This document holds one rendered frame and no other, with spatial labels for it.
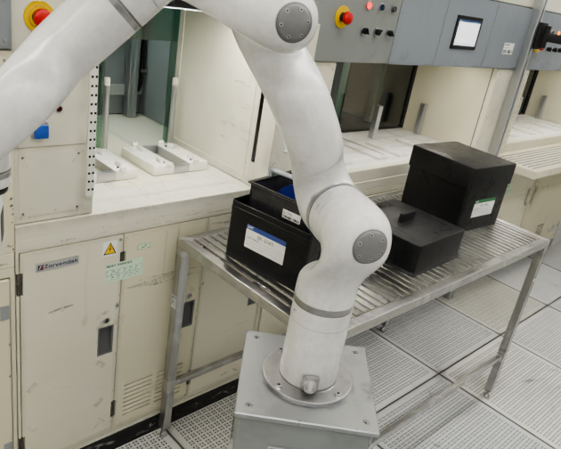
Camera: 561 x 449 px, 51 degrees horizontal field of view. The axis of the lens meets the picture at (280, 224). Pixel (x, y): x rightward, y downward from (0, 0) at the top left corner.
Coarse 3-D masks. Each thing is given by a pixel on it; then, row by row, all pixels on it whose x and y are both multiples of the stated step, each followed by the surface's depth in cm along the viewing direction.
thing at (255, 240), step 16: (240, 208) 160; (240, 224) 162; (256, 224) 158; (272, 224) 154; (288, 224) 151; (240, 240) 163; (256, 240) 159; (272, 240) 155; (288, 240) 152; (304, 240) 149; (240, 256) 164; (256, 256) 160; (272, 256) 157; (288, 256) 153; (304, 256) 150; (320, 256) 155; (272, 272) 158; (288, 272) 155
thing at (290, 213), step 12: (276, 168) 168; (252, 180) 162; (264, 180) 165; (276, 180) 169; (288, 180) 174; (252, 192) 161; (264, 192) 158; (276, 192) 156; (252, 204) 162; (264, 204) 159; (276, 204) 157; (288, 204) 154; (276, 216) 158; (288, 216) 155; (300, 216) 152; (300, 228) 153
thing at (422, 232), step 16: (384, 208) 195; (400, 208) 198; (416, 208) 201; (400, 224) 184; (416, 224) 186; (432, 224) 189; (448, 224) 191; (400, 240) 175; (416, 240) 175; (432, 240) 177; (448, 240) 183; (400, 256) 176; (416, 256) 172; (432, 256) 179; (448, 256) 188; (416, 272) 175
